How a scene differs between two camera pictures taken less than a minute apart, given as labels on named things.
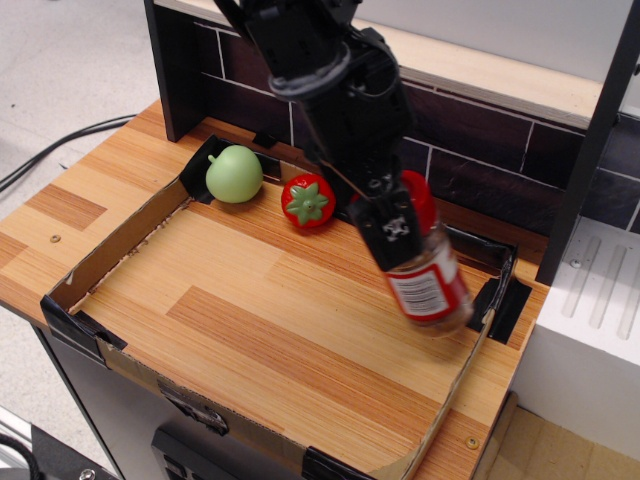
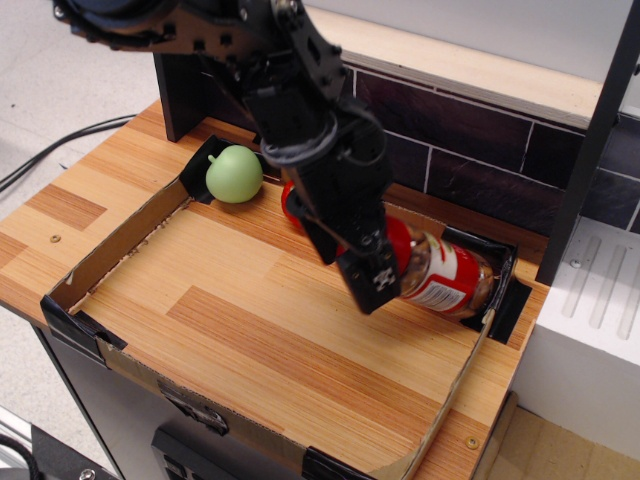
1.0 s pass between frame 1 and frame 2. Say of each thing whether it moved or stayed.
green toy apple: stayed
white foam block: stayed
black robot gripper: moved
